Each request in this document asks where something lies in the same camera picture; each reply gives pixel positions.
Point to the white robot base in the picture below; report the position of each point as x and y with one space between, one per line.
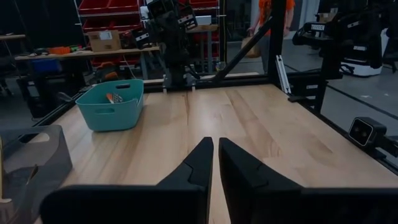
360 68

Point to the brown paper bag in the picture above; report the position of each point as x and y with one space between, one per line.
252 53

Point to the person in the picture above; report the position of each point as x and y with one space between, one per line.
263 12

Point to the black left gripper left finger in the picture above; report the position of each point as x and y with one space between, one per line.
180 199

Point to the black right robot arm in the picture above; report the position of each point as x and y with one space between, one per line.
175 68

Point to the grey translucent plastic bin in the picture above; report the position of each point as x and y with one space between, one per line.
43 155

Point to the silver aluminium bar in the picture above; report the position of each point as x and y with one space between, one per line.
283 74

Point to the red bin shelving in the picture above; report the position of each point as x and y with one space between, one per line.
105 12

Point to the black table frame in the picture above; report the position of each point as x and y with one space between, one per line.
236 82

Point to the wooden workbench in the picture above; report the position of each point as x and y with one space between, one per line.
87 53

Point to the teal plastic bin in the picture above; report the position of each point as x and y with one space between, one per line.
112 115

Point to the cardboard box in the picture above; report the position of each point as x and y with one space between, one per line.
104 40

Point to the black table-level camera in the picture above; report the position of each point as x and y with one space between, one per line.
365 130

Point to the pink-red cutlery piece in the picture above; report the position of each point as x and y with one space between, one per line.
109 98

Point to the black diagonal frame brace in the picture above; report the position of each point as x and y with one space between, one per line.
236 57

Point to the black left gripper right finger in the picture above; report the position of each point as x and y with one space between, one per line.
255 193

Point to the black Trossen robot arm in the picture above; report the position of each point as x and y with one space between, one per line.
329 40

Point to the black vertical frame post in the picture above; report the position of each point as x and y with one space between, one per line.
277 37

